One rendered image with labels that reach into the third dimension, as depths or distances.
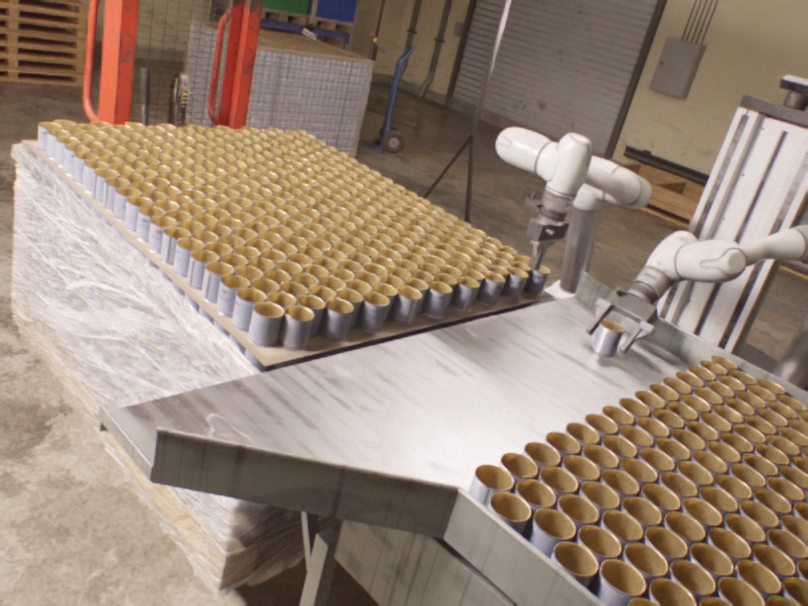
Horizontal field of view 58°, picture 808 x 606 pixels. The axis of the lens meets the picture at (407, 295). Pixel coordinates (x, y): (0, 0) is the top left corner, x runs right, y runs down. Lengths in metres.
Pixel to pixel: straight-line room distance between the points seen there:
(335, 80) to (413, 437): 6.18
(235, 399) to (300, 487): 0.31
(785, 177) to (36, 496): 2.75
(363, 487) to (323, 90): 6.36
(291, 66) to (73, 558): 5.25
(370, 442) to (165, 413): 0.38
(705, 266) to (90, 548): 2.05
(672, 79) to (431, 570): 9.88
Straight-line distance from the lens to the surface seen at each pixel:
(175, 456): 1.22
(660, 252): 2.15
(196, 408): 1.42
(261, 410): 1.44
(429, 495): 1.21
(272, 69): 6.96
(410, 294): 1.93
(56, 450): 3.08
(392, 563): 1.42
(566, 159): 2.05
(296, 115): 7.24
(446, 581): 1.34
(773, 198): 2.78
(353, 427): 1.44
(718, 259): 2.01
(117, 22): 2.92
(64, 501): 2.86
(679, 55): 10.88
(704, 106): 10.84
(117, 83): 2.93
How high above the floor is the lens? 1.88
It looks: 23 degrees down
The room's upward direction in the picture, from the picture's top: 14 degrees clockwise
